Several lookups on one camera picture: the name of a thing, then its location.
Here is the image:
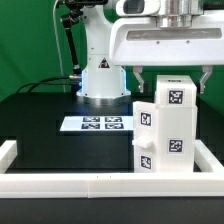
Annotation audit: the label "black cables on table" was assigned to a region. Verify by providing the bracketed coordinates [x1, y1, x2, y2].
[16, 75, 82, 94]

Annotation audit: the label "white cabinet top block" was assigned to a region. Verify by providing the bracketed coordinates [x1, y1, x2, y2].
[155, 75, 197, 107]

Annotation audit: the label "white cabinet body box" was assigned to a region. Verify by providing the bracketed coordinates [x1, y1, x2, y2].
[154, 106, 197, 172]

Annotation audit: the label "white U-shaped fence frame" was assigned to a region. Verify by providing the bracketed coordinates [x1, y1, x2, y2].
[0, 140, 224, 198]

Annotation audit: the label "white marker base plate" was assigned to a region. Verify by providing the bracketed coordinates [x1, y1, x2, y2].
[60, 116, 133, 132]

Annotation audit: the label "white cabinet door panel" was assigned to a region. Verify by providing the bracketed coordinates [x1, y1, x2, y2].
[132, 101, 157, 173]

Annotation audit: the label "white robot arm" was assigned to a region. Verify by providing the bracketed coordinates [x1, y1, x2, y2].
[65, 0, 224, 104]

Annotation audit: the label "grey thin cable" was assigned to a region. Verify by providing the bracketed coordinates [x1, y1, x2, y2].
[52, 0, 67, 93]

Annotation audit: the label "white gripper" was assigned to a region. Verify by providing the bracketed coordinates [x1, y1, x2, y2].
[109, 15, 224, 94]

